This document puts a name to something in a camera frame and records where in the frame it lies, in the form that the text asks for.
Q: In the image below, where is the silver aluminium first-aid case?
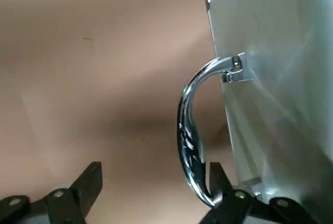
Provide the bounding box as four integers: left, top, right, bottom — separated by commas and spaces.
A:
177, 0, 333, 224

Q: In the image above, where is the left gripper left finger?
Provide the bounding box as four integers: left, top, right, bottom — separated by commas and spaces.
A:
0, 161, 103, 224

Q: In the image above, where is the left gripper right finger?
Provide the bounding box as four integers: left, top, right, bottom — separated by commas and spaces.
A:
200, 161, 323, 224

